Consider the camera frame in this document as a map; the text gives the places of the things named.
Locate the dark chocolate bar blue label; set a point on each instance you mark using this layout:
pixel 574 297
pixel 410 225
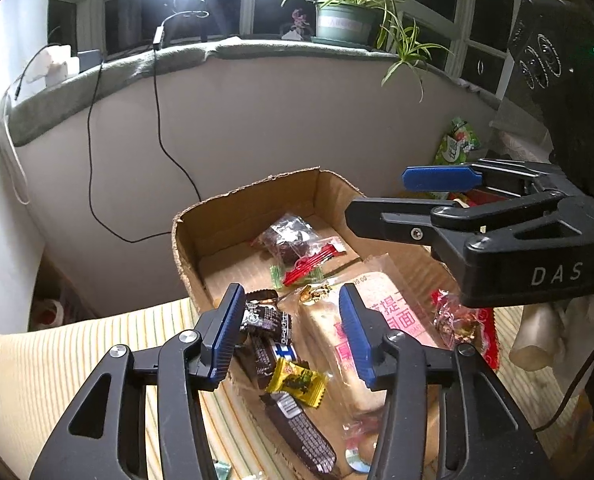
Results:
pixel 267 360

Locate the flat red packet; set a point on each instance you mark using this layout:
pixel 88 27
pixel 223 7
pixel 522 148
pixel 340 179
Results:
pixel 477 197

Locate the beige cloth roll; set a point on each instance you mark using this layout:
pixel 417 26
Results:
pixel 537 340

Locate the white window frame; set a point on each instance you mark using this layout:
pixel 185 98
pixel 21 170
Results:
pixel 248 5

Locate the dark chocolate piece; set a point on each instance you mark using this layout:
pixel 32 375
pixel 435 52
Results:
pixel 267 317

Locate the red sticks snack packet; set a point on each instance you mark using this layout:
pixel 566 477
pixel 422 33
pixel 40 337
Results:
pixel 317 260

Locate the round silver blue candy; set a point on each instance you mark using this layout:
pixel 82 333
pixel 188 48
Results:
pixel 359 460

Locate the white charger block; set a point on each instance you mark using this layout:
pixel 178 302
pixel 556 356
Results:
pixel 57 62

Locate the cardboard box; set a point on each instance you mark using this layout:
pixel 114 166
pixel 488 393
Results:
pixel 227 230

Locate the yellow striped cloth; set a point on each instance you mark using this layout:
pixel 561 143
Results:
pixel 52 360

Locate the small pink flower ornament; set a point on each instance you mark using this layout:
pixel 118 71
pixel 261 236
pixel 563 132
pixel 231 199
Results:
pixel 297 25

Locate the clear bagged bread pink label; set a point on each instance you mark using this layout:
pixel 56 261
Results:
pixel 327 330

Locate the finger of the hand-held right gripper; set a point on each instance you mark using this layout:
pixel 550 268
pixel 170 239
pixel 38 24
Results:
pixel 437 178
pixel 377 217

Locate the potted spider plant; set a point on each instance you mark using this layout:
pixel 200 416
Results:
pixel 342 22

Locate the yellow candy packet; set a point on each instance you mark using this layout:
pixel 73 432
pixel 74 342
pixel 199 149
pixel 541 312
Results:
pixel 297 382

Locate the red snack packet clear window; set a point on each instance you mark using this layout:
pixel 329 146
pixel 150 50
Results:
pixel 459 325

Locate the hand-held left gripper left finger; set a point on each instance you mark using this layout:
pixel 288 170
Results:
pixel 227 330

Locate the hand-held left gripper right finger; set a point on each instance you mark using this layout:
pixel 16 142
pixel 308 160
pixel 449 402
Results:
pixel 357 340

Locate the small grey box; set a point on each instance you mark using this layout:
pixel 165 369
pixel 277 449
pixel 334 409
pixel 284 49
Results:
pixel 90 58

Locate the dark brown chocolate bar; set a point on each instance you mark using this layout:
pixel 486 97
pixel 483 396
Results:
pixel 299 435

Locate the dark foil snack packet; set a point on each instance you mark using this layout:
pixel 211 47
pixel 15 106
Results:
pixel 287 240

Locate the green snack bag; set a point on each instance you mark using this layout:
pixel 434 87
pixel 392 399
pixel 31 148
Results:
pixel 457 142

